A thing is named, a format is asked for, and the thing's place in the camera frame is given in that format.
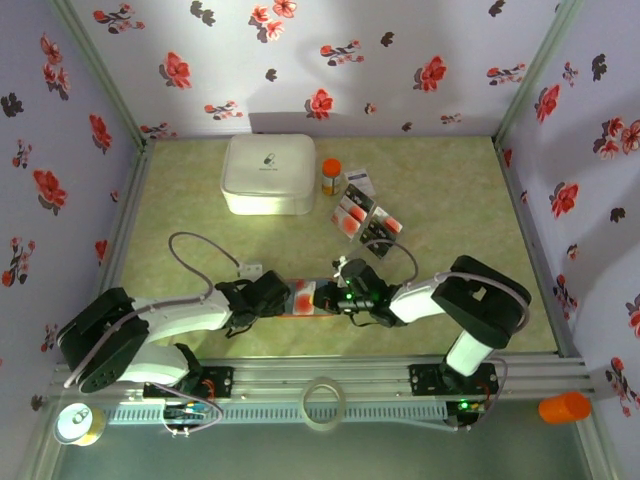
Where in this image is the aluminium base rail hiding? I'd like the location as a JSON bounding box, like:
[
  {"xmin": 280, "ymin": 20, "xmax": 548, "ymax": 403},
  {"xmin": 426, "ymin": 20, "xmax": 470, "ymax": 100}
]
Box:
[{"xmin": 48, "ymin": 355, "xmax": 596, "ymax": 401}]

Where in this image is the orange plastic cup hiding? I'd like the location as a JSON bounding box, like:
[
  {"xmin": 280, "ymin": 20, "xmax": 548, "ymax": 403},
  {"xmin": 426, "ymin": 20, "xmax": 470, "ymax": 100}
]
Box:
[{"xmin": 538, "ymin": 391, "xmax": 592, "ymax": 425}]

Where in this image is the black credit card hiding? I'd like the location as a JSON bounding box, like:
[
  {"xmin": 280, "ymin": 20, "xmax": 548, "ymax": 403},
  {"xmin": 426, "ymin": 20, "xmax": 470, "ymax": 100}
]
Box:
[
  {"xmin": 359, "ymin": 234, "xmax": 399, "ymax": 260},
  {"xmin": 344, "ymin": 183, "xmax": 376, "ymax": 211},
  {"xmin": 363, "ymin": 218, "xmax": 396, "ymax": 246}
]

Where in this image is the aluminium side rail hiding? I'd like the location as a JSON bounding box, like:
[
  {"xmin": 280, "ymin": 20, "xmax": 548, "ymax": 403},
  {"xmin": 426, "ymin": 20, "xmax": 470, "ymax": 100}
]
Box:
[
  {"xmin": 99, "ymin": 139, "xmax": 156, "ymax": 291},
  {"xmin": 492, "ymin": 137, "xmax": 586, "ymax": 359}
]

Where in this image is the white medicine box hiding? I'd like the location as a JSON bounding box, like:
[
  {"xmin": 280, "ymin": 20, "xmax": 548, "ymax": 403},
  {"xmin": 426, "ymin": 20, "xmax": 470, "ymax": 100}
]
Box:
[{"xmin": 220, "ymin": 133, "xmax": 317, "ymax": 216}]

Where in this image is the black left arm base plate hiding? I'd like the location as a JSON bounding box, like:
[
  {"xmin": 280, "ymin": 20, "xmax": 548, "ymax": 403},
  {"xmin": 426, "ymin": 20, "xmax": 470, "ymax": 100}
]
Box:
[{"xmin": 143, "ymin": 366, "xmax": 235, "ymax": 400}]

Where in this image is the green circuit board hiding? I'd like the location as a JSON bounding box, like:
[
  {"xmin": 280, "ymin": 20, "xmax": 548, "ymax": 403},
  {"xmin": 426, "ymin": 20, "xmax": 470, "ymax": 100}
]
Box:
[
  {"xmin": 162, "ymin": 403, "xmax": 211, "ymax": 436},
  {"xmin": 447, "ymin": 397, "xmax": 489, "ymax": 431}
]

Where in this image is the orange-lid pill bottle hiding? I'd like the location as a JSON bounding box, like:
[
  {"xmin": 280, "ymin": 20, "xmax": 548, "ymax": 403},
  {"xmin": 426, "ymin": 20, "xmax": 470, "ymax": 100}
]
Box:
[{"xmin": 321, "ymin": 158, "xmax": 343, "ymax": 197}]

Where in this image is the aluminium frame post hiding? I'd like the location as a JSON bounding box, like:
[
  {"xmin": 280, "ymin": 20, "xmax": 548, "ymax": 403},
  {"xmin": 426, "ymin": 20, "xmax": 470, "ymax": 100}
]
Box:
[
  {"xmin": 49, "ymin": 0, "xmax": 151, "ymax": 151},
  {"xmin": 494, "ymin": 0, "xmax": 584, "ymax": 146}
]

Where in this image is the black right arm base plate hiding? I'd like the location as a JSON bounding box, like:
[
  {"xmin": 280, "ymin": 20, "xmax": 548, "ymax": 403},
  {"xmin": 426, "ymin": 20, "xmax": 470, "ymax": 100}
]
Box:
[{"xmin": 408, "ymin": 363, "xmax": 500, "ymax": 396}]

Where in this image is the slotted grey cable duct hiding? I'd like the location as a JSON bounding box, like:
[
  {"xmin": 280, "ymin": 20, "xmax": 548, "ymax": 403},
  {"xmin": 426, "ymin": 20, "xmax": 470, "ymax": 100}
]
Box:
[{"xmin": 107, "ymin": 403, "xmax": 446, "ymax": 426}]

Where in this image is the clear tape roll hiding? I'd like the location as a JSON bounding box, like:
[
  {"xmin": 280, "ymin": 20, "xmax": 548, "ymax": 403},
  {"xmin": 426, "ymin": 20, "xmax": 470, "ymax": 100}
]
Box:
[{"xmin": 302, "ymin": 376, "xmax": 347, "ymax": 432}]

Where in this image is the white paper sachet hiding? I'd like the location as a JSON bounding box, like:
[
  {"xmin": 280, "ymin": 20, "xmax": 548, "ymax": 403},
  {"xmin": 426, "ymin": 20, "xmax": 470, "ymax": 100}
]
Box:
[{"xmin": 343, "ymin": 168, "xmax": 377, "ymax": 197}]

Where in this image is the red card holder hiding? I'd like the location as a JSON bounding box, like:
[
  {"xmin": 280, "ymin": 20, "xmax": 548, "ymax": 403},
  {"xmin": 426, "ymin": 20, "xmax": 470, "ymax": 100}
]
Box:
[{"xmin": 274, "ymin": 278, "xmax": 334, "ymax": 319}]

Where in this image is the yellow drink can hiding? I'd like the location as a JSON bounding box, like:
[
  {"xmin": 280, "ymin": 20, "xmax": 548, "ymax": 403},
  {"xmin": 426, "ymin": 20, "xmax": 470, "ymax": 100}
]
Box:
[{"xmin": 53, "ymin": 402, "xmax": 106, "ymax": 447}]

